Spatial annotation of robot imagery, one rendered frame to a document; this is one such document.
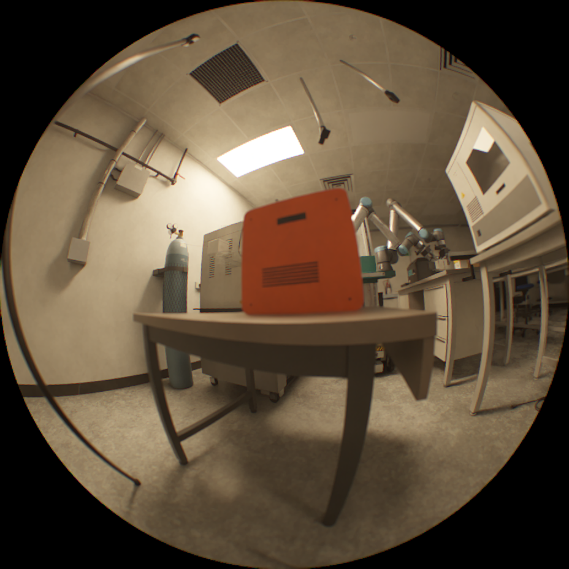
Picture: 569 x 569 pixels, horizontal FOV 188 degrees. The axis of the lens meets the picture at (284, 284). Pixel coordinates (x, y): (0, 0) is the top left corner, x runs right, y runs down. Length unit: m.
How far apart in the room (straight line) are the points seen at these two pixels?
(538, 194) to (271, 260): 1.03
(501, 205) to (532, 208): 0.18
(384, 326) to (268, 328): 0.15
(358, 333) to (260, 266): 0.48
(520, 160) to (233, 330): 1.01
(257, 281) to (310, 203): 0.34
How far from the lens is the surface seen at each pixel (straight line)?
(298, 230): 0.61
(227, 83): 2.18
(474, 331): 1.76
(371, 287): 1.97
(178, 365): 1.65
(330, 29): 2.12
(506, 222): 0.93
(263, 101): 2.23
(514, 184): 0.90
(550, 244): 0.85
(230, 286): 1.36
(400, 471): 0.93
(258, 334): 0.25
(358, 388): 0.27
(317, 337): 0.22
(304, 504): 0.80
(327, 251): 0.55
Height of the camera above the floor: 0.73
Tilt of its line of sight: 8 degrees up
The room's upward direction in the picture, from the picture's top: 2 degrees counter-clockwise
